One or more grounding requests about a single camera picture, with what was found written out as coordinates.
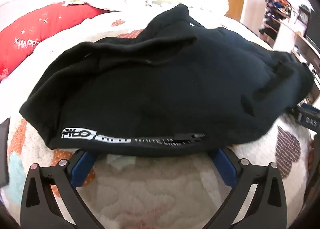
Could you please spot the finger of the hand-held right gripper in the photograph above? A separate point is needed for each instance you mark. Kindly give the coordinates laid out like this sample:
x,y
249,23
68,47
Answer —
x,y
294,113

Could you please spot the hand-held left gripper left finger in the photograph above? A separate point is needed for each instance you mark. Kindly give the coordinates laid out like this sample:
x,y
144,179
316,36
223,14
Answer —
x,y
82,169

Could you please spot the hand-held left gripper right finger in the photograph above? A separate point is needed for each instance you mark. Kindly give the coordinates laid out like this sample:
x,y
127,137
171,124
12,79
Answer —
x,y
225,167

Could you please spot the black pants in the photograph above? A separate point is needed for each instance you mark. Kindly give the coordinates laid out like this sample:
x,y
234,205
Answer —
x,y
160,88

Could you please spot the patchwork patterned quilt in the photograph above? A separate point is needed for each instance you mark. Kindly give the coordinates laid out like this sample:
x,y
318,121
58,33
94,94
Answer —
x,y
155,189

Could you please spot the black smartphone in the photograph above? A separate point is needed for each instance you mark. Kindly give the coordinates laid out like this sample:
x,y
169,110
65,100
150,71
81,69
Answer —
x,y
3,154

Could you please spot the cluttered shelf unit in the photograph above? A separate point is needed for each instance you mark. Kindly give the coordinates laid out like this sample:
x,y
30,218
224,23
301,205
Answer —
x,y
282,23

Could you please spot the small clock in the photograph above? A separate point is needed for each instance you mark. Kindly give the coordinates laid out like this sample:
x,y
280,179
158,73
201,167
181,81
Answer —
x,y
304,13

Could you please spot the red pillow with white print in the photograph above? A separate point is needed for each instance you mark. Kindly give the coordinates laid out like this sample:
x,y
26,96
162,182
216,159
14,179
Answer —
x,y
37,28

